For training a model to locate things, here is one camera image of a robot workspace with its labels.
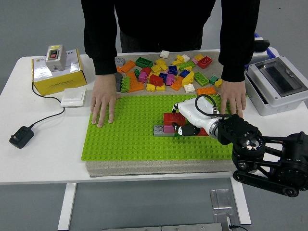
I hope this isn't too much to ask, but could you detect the grey distribution box with window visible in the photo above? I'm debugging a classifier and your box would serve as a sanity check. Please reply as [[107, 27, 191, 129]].
[[244, 55, 308, 116]]

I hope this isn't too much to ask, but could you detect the black power adapter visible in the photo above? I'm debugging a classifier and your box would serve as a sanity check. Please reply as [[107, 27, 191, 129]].
[[9, 126, 35, 149]]

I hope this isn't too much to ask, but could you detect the grey push-button switch box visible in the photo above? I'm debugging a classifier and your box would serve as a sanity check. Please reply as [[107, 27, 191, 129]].
[[45, 44, 67, 72]]

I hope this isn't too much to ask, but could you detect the large orange plate brick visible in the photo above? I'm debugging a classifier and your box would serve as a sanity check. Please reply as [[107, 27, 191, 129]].
[[126, 71, 145, 93]]

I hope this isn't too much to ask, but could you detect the robot right hand white shell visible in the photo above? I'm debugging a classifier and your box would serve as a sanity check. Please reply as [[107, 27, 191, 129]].
[[171, 97, 220, 137]]

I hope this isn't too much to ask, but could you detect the yellow cardboard box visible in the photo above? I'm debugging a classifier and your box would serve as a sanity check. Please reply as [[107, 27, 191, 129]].
[[31, 49, 88, 96]]

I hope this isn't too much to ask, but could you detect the orange two-by-four brick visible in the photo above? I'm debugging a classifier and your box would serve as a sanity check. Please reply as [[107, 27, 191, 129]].
[[120, 60, 137, 74], [196, 86, 218, 96]]

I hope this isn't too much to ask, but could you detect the white socket plate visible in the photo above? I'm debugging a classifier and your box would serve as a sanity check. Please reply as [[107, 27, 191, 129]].
[[252, 50, 270, 59]]

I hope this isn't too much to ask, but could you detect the person's right hand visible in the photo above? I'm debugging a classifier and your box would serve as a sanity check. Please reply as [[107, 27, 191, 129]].
[[90, 73, 121, 128]]

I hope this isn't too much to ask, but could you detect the white wall switch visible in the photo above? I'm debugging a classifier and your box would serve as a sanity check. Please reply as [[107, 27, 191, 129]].
[[60, 88, 87, 108]]

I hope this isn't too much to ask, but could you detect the grey metal bar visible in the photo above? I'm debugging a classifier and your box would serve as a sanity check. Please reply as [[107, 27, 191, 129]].
[[102, 222, 229, 231]]

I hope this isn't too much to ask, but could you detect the blue plastic bin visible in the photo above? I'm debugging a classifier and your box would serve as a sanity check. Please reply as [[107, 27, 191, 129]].
[[254, 33, 277, 58]]

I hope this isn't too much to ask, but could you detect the grey-brown foam mat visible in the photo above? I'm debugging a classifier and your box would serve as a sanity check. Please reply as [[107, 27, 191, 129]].
[[85, 50, 241, 178]]

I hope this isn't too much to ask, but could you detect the green studded baseplate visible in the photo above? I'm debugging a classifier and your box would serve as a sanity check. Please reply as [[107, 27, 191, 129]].
[[81, 93, 235, 162]]

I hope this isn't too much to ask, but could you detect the person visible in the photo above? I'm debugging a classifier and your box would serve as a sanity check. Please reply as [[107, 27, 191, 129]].
[[81, 0, 261, 83]]

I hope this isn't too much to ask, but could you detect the large yellow slope brick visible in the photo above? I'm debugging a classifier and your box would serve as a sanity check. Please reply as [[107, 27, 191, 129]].
[[180, 71, 195, 88]]

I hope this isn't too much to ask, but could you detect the red two-by-three brick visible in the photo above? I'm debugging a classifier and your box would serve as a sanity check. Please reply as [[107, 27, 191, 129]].
[[197, 56, 213, 70]]

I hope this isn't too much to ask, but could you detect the black adapter cord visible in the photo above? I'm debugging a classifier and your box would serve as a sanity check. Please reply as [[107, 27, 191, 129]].
[[28, 81, 65, 129]]

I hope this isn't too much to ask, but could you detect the person's left hand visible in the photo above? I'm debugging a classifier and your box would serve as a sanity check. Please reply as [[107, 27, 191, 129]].
[[219, 79, 247, 118]]

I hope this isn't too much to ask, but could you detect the dark green two-by-three brick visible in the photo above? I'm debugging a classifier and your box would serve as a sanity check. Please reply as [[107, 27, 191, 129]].
[[135, 56, 154, 68]]

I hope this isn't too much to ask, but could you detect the white table leg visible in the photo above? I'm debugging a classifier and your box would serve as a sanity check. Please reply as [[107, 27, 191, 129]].
[[230, 177, 252, 226], [57, 182, 77, 231]]

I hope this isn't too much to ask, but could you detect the black plug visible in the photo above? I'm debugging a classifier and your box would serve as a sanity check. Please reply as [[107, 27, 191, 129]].
[[254, 39, 270, 52]]

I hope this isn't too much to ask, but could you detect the red slope brick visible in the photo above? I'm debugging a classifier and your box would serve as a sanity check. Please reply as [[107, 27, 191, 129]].
[[149, 74, 165, 87]]

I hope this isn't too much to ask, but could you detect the lime green long brick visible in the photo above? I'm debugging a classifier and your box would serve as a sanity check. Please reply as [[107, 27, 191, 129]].
[[178, 60, 196, 72], [120, 76, 131, 93]]

